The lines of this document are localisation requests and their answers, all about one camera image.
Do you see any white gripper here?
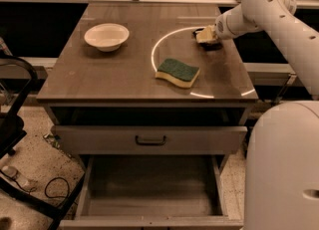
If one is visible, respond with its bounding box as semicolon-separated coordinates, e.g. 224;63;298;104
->
195;10;243;44

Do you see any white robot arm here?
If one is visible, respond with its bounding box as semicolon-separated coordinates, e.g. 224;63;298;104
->
213;0;319;230

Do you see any white bowl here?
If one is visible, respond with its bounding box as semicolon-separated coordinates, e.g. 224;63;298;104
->
84;23;130;52

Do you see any green yellow sponge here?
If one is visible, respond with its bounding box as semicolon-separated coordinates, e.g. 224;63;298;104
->
156;59;200;89

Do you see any grey drawer cabinet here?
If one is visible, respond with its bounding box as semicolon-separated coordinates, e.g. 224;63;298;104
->
36;2;259;230

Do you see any black floor cable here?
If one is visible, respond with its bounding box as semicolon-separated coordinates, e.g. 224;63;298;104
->
44;176;72;200

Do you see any black drawer handle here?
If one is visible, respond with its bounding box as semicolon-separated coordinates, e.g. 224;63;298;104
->
135;135;166;146

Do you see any grey upper drawer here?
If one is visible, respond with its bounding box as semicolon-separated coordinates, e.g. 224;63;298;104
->
52;125;247;155

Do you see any open grey lower drawer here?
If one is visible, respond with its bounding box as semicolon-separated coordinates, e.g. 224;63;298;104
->
60;155;243;230

